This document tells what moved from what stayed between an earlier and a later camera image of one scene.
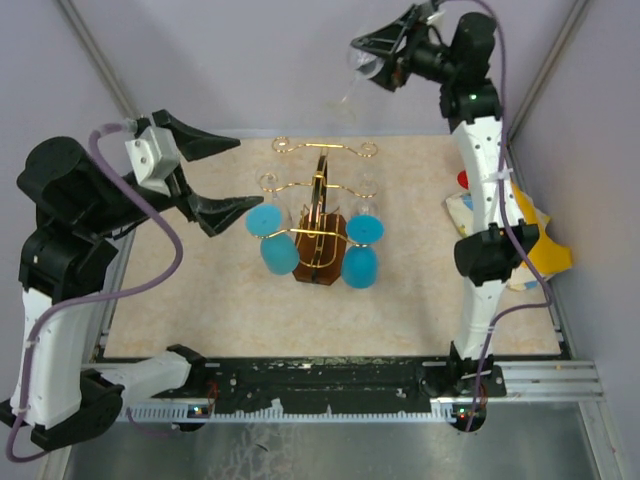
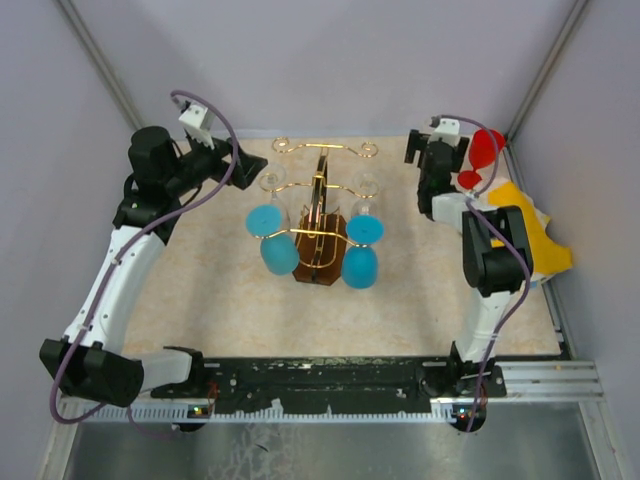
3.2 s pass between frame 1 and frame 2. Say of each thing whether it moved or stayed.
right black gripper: moved
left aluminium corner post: stayed
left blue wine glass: stayed
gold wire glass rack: stayed
